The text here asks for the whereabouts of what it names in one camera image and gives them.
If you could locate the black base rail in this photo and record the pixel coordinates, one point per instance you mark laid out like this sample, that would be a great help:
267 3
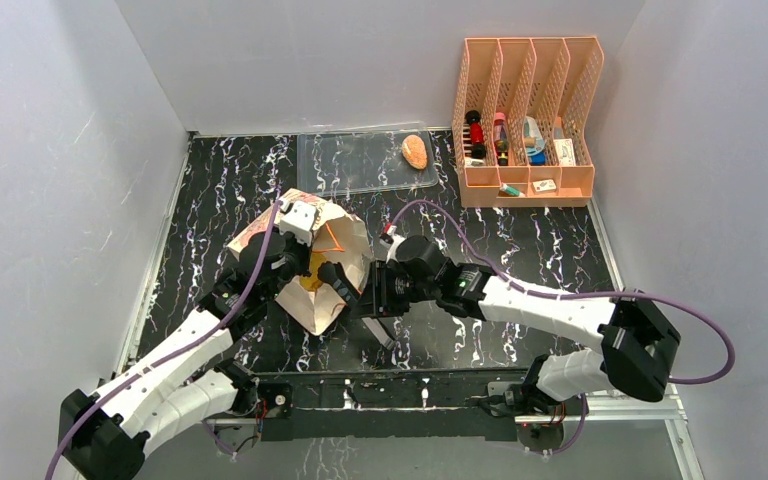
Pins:
384 401

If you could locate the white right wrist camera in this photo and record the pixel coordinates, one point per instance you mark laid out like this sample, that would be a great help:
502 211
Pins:
391 240

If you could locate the green white tube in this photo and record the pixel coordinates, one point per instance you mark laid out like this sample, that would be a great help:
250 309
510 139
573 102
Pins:
507 190

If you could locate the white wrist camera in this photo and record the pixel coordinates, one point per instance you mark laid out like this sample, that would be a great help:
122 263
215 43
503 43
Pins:
391 240
298 218

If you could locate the pink red bottle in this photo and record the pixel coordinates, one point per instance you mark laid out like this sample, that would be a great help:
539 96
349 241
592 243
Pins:
500 139

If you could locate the orange desk file organizer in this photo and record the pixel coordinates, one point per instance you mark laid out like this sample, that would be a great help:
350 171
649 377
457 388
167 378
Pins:
520 111

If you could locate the blue clear tape dispenser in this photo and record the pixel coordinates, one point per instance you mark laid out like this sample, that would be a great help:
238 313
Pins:
534 142

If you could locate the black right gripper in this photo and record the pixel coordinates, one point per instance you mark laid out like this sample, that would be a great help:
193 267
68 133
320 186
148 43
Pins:
376 291

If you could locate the small white card box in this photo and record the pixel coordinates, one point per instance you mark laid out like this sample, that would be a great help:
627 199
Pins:
544 186

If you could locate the printed white paper bag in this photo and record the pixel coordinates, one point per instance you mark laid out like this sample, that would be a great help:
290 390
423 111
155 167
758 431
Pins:
341 236

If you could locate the aluminium frame rail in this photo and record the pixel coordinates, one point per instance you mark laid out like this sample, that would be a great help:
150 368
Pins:
234 429

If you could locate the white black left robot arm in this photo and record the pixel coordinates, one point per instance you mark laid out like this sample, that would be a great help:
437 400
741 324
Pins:
109 433

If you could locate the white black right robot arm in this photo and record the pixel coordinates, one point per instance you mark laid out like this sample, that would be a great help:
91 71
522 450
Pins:
627 343

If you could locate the clear plastic tray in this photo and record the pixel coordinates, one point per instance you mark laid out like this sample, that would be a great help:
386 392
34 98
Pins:
362 160

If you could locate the oval brown fake bread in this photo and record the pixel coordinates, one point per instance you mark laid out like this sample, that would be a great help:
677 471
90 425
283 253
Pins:
414 152

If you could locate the red black dumbbell toy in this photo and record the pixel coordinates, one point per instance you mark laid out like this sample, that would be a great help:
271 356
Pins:
476 136

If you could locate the yellow fake bread slice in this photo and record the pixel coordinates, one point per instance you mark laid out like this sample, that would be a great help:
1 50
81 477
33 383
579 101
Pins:
310 281

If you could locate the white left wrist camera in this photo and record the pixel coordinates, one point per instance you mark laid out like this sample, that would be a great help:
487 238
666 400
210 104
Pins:
298 218

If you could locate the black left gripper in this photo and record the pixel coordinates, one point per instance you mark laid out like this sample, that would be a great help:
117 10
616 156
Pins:
305 252

